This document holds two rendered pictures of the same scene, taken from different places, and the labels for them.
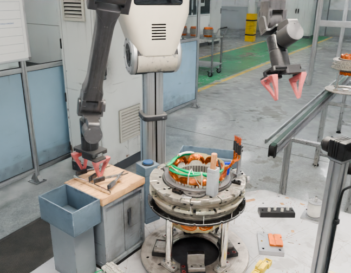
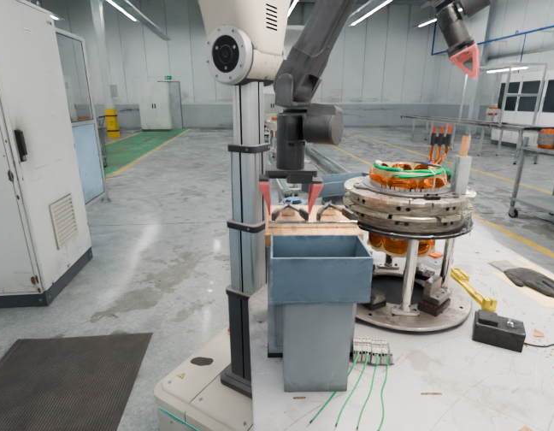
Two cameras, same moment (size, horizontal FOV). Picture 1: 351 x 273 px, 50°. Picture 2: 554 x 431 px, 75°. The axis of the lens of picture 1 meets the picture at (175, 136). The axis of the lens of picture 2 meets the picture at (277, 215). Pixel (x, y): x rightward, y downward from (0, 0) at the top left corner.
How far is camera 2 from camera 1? 1.05 m
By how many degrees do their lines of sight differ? 36
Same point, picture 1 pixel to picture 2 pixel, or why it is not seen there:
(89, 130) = (336, 119)
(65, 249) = (325, 339)
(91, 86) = (327, 43)
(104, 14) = not seen: outside the picture
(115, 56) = (32, 127)
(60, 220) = (336, 283)
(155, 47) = (269, 39)
